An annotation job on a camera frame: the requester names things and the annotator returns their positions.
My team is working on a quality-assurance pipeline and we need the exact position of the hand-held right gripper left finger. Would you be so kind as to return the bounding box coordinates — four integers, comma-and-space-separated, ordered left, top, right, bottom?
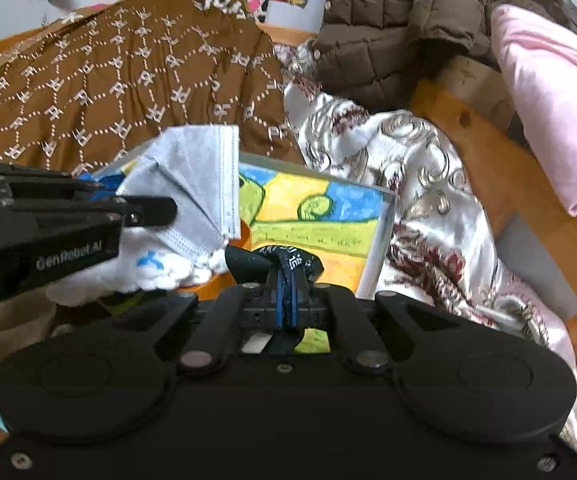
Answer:
113, 260, 285, 373

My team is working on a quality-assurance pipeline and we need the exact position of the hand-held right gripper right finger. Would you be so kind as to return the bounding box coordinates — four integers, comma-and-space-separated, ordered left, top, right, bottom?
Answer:
284, 260, 449, 376

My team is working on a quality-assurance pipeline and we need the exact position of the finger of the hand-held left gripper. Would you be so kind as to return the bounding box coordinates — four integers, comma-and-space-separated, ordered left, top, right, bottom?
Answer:
0, 195, 178, 229
0, 160, 120, 202

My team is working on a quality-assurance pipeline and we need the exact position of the black printed cloth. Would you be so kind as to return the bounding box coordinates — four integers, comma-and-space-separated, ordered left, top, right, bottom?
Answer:
225, 244, 324, 356

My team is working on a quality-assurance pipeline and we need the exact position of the grey face mask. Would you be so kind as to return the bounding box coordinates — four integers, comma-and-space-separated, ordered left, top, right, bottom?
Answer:
116, 124, 242, 263

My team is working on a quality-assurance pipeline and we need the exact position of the white cloth with blue print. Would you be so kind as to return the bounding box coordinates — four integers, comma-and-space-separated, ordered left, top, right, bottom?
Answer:
43, 227, 229, 308

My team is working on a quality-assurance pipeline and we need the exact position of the metal tray with cartoon drawing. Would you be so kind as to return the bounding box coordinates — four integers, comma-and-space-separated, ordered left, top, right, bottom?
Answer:
91, 147, 399, 356

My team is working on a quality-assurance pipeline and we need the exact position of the brown patterned quilt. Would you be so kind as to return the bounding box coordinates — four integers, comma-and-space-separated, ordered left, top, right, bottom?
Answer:
0, 0, 309, 181

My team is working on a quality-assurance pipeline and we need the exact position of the white floral blanket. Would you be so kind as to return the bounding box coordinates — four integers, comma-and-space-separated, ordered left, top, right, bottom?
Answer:
271, 40, 577, 461

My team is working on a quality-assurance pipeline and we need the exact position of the brown puffer jacket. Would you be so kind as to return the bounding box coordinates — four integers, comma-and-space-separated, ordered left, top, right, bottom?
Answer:
313, 0, 574, 113

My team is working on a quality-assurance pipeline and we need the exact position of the pink blanket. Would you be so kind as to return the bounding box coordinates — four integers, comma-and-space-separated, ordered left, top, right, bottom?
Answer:
491, 4, 577, 217

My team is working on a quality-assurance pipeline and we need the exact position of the wooden bed frame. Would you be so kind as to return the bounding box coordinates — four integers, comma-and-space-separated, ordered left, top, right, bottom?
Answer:
0, 22, 577, 368

